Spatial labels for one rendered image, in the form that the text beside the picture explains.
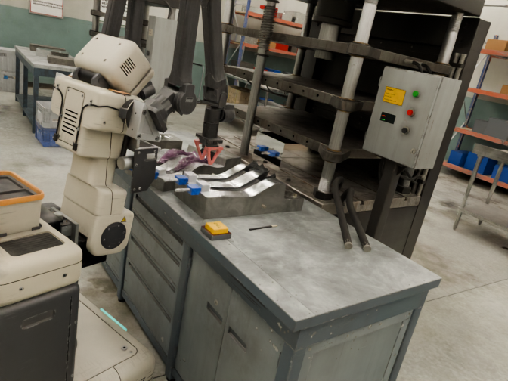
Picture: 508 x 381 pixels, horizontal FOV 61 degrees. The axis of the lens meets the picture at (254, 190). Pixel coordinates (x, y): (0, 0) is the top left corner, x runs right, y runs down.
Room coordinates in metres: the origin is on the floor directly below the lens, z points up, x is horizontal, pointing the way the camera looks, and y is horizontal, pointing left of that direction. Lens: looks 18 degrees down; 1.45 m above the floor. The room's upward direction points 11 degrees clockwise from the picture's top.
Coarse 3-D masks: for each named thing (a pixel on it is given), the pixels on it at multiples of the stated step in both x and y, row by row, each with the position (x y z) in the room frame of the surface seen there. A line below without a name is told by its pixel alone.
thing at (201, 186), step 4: (188, 184) 1.56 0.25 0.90; (192, 184) 1.57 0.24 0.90; (196, 184) 1.58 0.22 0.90; (200, 184) 1.56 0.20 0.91; (204, 184) 1.56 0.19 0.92; (208, 184) 1.57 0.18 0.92; (184, 188) 1.53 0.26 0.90; (188, 188) 1.54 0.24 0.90; (192, 188) 1.53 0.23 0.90; (196, 188) 1.54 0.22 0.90; (200, 188) 1.55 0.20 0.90; (204, 188) 1.56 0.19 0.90; (208, 188) 1.57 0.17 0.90; (188, 192) 1.54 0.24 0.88; (192, 192) 1.53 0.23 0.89; (196, 192) 1.54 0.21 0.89
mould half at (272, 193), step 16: (208, 176) 1.77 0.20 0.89; (224, 176) 1.81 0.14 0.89; (240, 176) 1.79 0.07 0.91; (256, 176) 1.77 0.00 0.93; (176, 192) 1.68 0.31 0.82; (208, 192) 1.56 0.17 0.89; (224, 192) 1.60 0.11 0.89; (240, 192) 1.65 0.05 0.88; (256, 192) 1.66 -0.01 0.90; (272, 192) 1.69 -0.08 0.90; (288, 192) 1.85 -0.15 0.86; (192, 208) 1.57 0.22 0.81; (208, 208) 1.51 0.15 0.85; (224, 208) 1.55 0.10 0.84; (240, 208) 1.60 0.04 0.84; (256, 208) 1.65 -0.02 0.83; (272, 208) 1.71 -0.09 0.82; (288, 208) 1.76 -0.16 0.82
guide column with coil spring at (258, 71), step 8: (272, 16) 2.67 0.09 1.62; (264, 48) 2.67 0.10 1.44; (256, 64) 2.67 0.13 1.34; (264, 64) 2.68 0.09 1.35; (256, 72) 2.67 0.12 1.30; (256, 80) 2.66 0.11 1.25; (256, 88) 2.67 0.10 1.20; (256, 96) 2.67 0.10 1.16; (248, 104) 2.68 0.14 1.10; (256, 104) 2.68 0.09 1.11; (248, 112) 2.67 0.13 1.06; (248, 120) 2.67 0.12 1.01; (248, 128) 2.66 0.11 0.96; (248, 136) 2.67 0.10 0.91; (248, 144) 2.67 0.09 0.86; (240, 152) 2.67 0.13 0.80
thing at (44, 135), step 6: (36, 120) 4.65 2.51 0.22; (36, 126) 4.68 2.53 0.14; (36, 132) 4.68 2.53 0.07; (42, 132) 4.46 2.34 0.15; (48, 132) 4.46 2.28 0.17; (54, 132) 4.49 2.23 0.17; (36, 138) 4.65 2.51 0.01; (42, 138) 4.44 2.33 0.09; (48, 138) 4.45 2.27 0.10; (42, 144) 4.44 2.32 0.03; (48, 144) 4.45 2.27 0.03; (54, 144) 4.50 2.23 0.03
